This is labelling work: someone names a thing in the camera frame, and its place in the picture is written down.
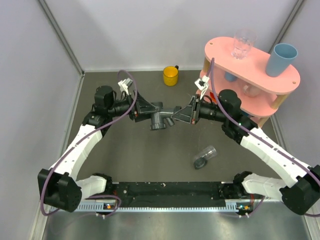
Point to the clear trap with grey nut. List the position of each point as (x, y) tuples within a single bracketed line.
[(202, 158)]

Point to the pink translucent mug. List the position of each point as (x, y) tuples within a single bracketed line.
[(251, 90)]

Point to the clear drinking glass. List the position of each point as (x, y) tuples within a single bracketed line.
[(243, 41)]

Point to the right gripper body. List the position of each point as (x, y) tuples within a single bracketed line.
[(196, 110)]

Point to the small blue cup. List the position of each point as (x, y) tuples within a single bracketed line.
[(230, 77)]

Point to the yellow mug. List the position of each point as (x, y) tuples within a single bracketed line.
[(171, 75)]

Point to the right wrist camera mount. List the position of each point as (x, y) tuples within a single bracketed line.
[(202, 85)]

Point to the grey plastic pipe fitting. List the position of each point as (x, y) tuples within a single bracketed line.
[(163, 114)]

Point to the pink three-tier shelf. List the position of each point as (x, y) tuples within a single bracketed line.
[(250, 70)]

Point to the grey slotted cable duct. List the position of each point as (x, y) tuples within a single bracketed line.
[(103, 207)]

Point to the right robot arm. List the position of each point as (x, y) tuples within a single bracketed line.
[(298, 185)]

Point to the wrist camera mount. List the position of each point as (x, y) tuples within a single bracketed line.
[(202, 85), (124, 85)]

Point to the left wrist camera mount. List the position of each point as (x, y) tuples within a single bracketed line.
[(124, 85)]

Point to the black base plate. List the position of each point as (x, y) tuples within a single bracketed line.
[(173, 194)]

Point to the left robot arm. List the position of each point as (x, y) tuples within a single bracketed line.
[(59, 186)]

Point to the tall blue cup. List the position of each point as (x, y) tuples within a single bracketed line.
[(283, 54)]

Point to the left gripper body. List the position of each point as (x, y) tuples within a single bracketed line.
[(133, 113)]

